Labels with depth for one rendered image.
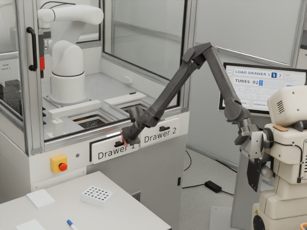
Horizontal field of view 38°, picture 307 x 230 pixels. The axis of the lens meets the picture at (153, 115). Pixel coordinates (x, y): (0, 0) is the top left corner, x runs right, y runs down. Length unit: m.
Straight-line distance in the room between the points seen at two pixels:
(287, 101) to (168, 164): 1.10
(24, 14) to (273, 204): 1.31
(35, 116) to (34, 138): 0.11
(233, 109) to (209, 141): 2.27
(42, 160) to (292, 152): 1.13
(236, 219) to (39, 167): 1.54
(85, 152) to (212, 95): 1.92
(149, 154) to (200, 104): 1.59
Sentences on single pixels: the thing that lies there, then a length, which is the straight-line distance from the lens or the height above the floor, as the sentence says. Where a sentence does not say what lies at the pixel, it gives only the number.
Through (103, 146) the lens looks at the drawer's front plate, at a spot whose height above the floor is 0.91.
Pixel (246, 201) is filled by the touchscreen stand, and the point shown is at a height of 0.28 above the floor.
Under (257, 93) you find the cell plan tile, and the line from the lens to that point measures 2.75.
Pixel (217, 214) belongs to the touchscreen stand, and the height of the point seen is 0.03.
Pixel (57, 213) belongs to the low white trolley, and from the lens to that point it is 2.07.
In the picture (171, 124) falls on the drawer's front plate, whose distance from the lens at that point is 2.58.
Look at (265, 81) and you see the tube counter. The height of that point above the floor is 1.12.
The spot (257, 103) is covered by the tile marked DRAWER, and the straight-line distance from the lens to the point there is 2.73.
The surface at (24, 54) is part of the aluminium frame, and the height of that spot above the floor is 1.43.
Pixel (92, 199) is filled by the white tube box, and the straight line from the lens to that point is 2.09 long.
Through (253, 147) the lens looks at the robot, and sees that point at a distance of 1.81.
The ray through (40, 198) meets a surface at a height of 0.78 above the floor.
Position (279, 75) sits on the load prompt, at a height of 1.15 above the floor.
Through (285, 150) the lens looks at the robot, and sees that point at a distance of 1.82.
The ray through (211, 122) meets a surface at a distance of 4.05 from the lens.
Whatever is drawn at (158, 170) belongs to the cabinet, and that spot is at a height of 0.61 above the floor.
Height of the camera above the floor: 1.96
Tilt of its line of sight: 23 degrees down
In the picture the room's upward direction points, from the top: 3 degrees clockwise
